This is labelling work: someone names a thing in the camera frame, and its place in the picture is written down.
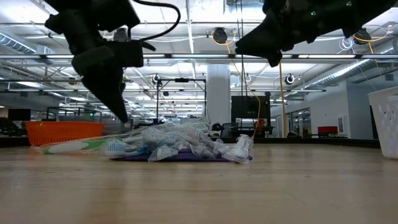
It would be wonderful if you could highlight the black monitor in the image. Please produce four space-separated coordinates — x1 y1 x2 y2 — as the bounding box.
7 108 32 122

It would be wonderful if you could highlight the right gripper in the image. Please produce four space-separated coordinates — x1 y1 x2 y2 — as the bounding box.
234 0 352 68

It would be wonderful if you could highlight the white perforated plastic basket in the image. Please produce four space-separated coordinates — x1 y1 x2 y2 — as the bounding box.
368 86 398 160

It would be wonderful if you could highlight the black metal frame rig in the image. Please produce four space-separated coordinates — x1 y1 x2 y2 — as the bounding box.
155 77 208 125

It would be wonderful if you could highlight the red cabinet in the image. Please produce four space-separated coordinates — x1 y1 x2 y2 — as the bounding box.
317 126 339 135

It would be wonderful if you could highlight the orange plastic basket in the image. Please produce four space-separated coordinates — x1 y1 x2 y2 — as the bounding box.
24 121 105 147

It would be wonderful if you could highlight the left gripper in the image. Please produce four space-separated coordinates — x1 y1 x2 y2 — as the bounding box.
71 43 130 124

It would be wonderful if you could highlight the green toothbrush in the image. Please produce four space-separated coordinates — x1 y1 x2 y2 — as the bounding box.
32 138 125 156

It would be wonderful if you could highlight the black screen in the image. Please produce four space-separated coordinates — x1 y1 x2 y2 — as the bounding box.
231 95 271 119

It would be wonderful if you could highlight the black aluminium table frame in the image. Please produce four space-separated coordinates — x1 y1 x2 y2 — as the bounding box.
0 136 381 149

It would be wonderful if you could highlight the navy blue square mat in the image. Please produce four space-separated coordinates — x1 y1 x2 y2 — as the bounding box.
110 148 253 163

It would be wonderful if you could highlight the silver ventilation duct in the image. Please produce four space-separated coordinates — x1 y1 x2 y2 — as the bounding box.
310 39 398 90
0 30 55 65

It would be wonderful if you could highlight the white pillar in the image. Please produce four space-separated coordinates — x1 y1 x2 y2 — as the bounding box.
206 63 231 125

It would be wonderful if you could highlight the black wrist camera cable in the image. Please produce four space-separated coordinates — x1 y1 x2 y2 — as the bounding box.
127 0 182 43

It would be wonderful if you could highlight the long white light strip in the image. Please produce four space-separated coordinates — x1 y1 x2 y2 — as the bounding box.
0 53 398 60

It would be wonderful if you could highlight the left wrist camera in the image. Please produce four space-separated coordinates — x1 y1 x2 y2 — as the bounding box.
107 39 156 68

